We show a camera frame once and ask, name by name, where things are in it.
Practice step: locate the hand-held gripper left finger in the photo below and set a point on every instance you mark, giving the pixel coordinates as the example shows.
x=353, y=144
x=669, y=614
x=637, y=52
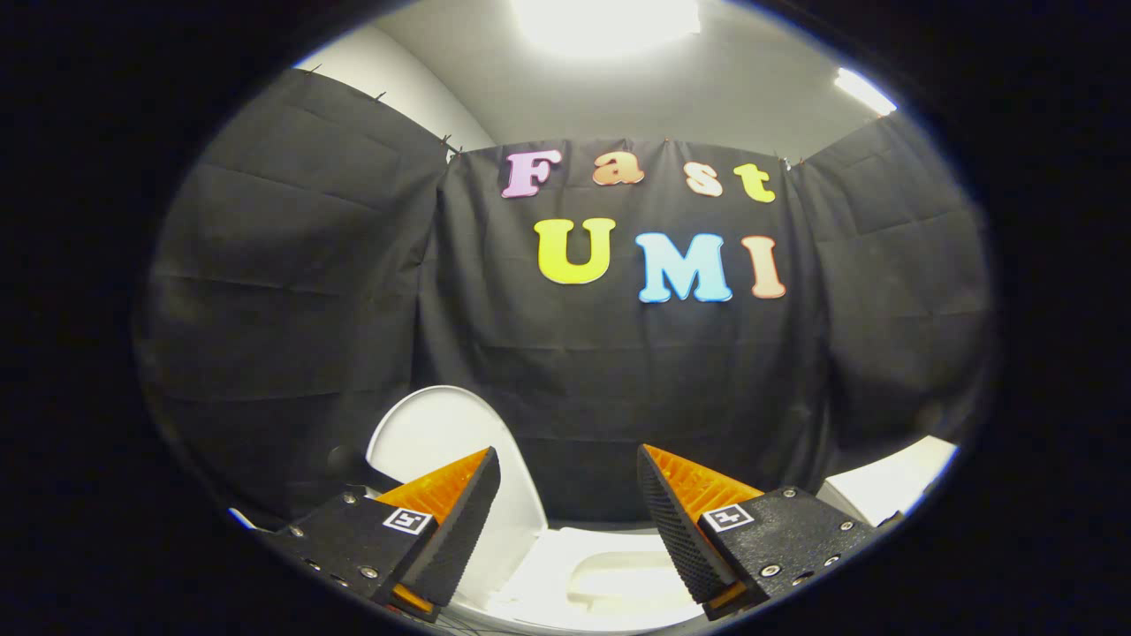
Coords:
x=464, y=530

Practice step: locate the white drawer cabinet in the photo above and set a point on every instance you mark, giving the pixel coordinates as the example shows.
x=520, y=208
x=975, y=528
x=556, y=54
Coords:
x=892, y=481

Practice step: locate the large round ceiling light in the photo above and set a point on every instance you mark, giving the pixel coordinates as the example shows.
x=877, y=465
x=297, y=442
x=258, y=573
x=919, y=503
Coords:
x=605, y=22

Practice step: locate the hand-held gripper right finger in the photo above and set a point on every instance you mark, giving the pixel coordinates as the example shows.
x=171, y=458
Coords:
x=679, y=539

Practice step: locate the black backdrop cloth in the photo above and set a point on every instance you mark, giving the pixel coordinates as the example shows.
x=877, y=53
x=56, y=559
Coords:
x=618, y=371

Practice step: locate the small rectangular ceiling light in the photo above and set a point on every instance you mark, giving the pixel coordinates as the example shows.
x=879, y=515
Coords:
x=864, y=91

